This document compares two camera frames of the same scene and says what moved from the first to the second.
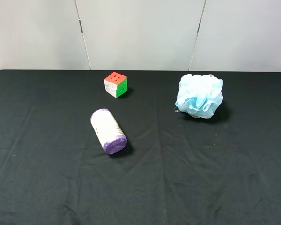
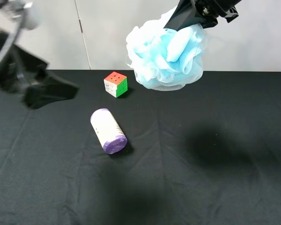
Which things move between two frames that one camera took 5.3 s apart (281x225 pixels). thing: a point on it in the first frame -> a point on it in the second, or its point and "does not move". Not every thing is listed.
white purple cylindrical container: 111,135 does not move
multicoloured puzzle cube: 115,84 does not move
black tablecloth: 232,168 does not move
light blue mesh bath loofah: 199,95 -> 165,59
